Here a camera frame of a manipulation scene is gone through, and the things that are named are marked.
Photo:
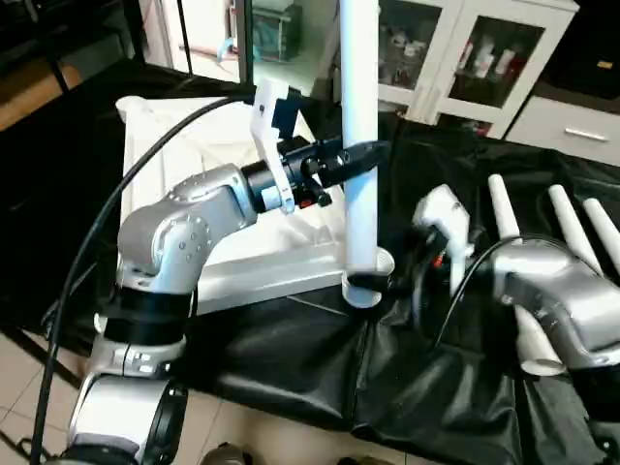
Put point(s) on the white plastic table leg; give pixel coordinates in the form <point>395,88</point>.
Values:
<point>605,232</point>
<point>513,252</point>
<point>564,213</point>
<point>360,116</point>

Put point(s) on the white plastic table top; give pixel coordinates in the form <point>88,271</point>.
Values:
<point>194,145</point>

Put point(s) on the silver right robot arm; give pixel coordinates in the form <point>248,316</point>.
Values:
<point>562,300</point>

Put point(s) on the black table mat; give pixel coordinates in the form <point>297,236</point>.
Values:
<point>320,368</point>

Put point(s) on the teal plastic stool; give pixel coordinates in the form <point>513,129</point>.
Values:
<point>276,34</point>

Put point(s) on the white glass door cabinet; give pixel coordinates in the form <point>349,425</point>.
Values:
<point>465,53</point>

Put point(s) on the white drawer unit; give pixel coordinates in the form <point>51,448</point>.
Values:
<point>572,126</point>

